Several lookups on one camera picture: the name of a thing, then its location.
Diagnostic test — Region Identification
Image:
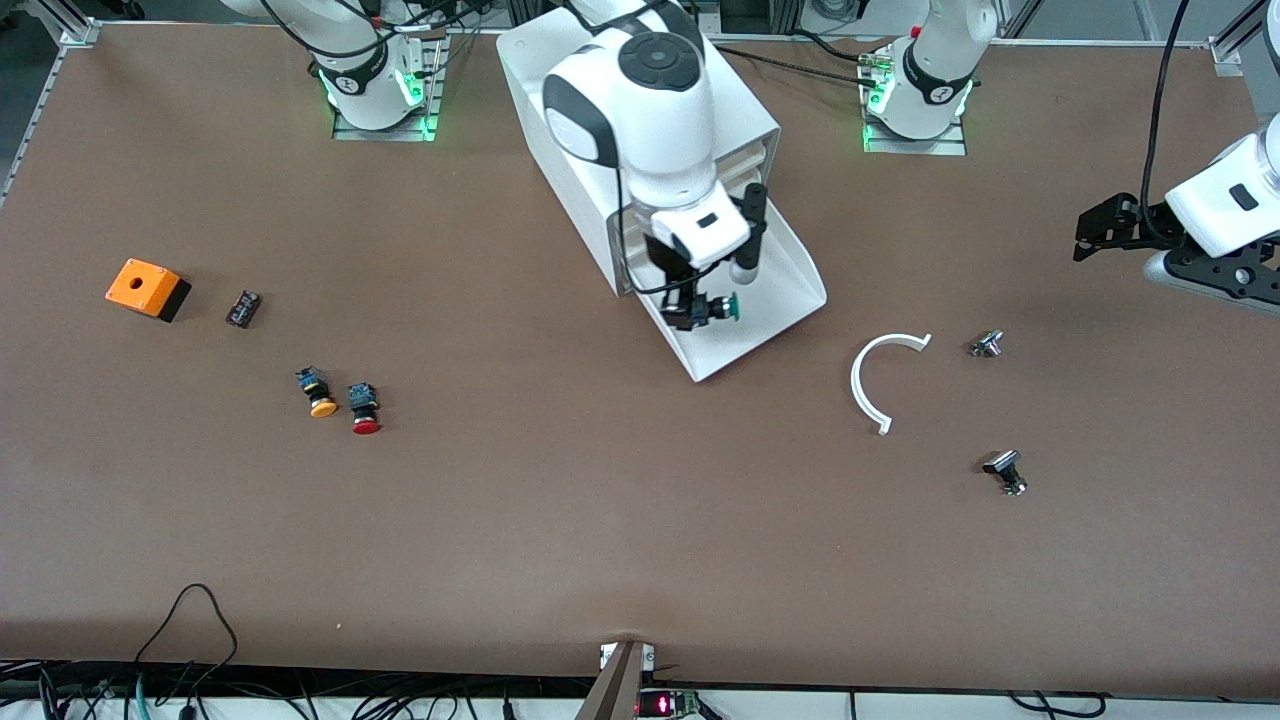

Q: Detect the white drawer cabinet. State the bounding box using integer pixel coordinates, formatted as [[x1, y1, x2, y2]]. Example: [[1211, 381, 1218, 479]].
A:
[[495, 10, 782, 298]]

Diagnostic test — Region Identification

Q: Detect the red push button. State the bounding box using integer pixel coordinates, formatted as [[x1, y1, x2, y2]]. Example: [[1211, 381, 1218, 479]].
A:
[[347, 382, 382, 436]]

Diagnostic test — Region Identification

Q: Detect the yellow push button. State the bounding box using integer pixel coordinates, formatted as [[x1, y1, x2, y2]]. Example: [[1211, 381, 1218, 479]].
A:
[[295, 366, 339, 418]]

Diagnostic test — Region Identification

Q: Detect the white curved plastic part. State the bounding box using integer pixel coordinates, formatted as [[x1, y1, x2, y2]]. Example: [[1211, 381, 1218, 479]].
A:
[[850, 332, 933, 437]]

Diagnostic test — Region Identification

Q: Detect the device with red display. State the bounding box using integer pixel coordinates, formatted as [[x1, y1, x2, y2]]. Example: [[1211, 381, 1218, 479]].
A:
[[638, 688, 703, 719]]

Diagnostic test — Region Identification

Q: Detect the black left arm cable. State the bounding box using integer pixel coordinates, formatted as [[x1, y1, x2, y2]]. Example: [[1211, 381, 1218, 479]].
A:
[[1139, 0, 1193, 243]]

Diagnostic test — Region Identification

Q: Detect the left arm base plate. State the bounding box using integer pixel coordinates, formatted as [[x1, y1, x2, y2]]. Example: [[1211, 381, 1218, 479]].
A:
[[862, 60, 968, 156]]

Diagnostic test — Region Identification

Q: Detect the aluminium frame profile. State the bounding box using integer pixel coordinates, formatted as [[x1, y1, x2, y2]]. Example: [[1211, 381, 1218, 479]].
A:
[[0, 0, 103, 206], [1208, 0, 1280, 79]]

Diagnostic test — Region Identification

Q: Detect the black base power cable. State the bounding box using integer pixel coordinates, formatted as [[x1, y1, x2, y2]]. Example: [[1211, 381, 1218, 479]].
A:
[[712, 43, 883, 89]]

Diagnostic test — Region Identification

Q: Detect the black and silver switch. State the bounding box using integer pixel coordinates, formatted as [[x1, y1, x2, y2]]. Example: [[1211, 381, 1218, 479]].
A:
[[982, 450, 1029, 498]]

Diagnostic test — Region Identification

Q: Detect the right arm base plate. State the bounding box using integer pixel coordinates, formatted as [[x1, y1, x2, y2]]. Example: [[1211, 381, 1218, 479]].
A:
[[332, 35, 447, 142]]

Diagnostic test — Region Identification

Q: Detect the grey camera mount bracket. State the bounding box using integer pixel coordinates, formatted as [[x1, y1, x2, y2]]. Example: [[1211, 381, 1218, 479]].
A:
[[575, 640, 656, 720]]

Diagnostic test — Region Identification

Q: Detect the orange button enclosure box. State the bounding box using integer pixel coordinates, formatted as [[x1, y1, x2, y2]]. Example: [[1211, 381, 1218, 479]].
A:
[[105, 258, 192, 323]]

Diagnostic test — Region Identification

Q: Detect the looped black table cable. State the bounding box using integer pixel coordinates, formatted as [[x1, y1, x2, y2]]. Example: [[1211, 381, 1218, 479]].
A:
[[130, 583, 241, 693]]

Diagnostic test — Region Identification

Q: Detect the black cable tangle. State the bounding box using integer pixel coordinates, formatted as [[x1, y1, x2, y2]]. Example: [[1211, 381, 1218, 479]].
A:
[[0, 655, 601, 720]]

